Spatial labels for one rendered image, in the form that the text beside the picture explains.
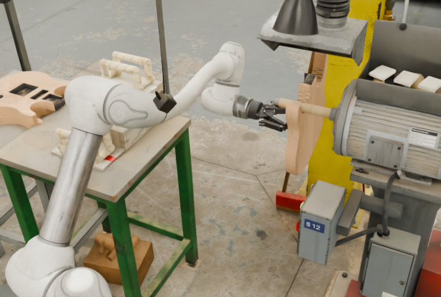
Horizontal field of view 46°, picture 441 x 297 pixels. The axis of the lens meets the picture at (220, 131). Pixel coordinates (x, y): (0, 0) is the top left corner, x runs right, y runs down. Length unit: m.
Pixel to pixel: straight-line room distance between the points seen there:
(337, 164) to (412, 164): 1.36
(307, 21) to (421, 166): 0.55
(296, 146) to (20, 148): 1.15
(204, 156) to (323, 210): 2.14
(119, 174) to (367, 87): 0.99
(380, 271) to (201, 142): 2.19
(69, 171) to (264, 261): 1.51
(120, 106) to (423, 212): 1.00
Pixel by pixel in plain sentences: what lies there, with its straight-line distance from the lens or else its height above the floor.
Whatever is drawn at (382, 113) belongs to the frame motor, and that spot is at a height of 1.34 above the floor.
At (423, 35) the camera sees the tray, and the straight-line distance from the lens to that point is 1.66.
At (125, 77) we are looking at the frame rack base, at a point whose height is 1.10.
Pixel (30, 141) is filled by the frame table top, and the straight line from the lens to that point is 2.34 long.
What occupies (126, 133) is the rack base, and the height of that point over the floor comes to 1.00.
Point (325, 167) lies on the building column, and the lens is 3.03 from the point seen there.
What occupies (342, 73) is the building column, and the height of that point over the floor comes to 0.94.
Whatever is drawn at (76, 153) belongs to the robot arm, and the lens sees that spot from 1.69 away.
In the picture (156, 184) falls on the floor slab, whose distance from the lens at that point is 3.43.
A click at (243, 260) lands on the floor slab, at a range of 2.92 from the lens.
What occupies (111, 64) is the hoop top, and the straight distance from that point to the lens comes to 2.23.
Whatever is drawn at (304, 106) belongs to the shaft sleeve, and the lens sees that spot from 1.77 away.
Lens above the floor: 2.18
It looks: 34 degrees down
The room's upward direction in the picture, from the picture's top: 2 degrees counter-clockwise
